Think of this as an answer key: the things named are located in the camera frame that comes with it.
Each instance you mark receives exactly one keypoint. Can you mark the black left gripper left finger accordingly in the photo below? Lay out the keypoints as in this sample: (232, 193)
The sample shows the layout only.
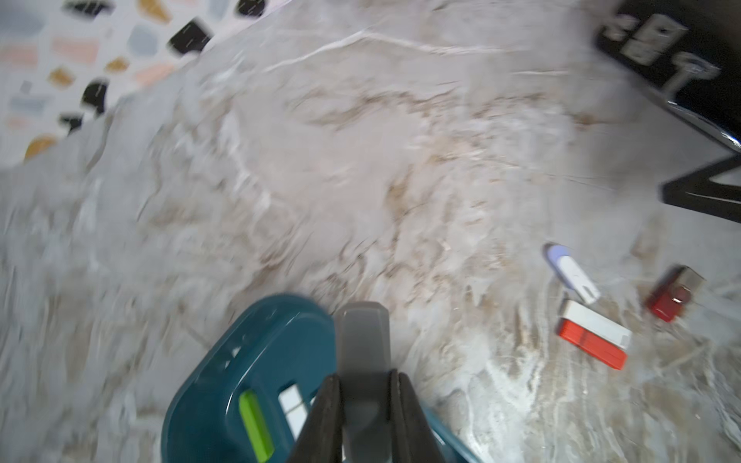
(321, 438)

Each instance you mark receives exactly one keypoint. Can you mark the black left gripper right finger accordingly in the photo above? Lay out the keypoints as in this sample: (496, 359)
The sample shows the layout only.
(412, 440)

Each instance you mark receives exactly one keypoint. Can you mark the small white usb flash drive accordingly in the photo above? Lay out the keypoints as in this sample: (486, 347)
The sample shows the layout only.
(294, 409)

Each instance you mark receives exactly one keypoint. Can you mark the green usb flash drive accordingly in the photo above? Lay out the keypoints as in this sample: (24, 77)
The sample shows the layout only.
(255, 426)

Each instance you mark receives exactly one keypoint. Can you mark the red usb flash drive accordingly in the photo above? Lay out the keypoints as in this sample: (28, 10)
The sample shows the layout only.
(593, 345)

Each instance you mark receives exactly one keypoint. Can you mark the white purple-capped usb flash drive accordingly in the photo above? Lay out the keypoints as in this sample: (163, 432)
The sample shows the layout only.
(571, 273)

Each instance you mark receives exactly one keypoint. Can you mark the dark red metal usb drive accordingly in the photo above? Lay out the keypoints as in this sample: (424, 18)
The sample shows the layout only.
(674, 292)

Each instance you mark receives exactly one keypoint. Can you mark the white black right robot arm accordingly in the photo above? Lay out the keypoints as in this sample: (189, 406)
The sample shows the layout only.
(698, 191)

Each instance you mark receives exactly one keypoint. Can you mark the teal plastic storage box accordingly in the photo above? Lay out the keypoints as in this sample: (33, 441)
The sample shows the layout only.
(280, 340)

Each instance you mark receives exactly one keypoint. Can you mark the black flat plate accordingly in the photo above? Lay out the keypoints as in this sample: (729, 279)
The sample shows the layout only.
(688, 52)

